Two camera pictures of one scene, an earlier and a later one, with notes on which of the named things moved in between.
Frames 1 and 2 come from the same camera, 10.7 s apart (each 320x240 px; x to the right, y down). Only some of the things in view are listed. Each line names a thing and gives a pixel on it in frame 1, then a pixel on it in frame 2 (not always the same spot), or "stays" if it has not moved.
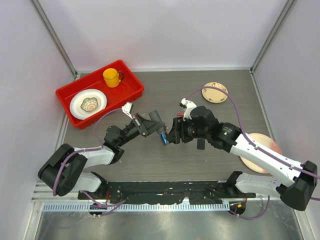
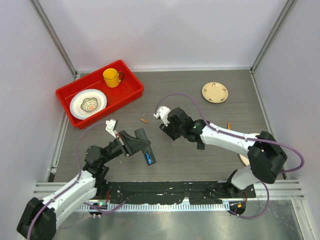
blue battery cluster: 165,142 → 149,158
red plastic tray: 129,89 stays
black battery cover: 200,144 stays
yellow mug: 112,77 stays
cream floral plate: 213,95 stays
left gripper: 147,126 → 131,144
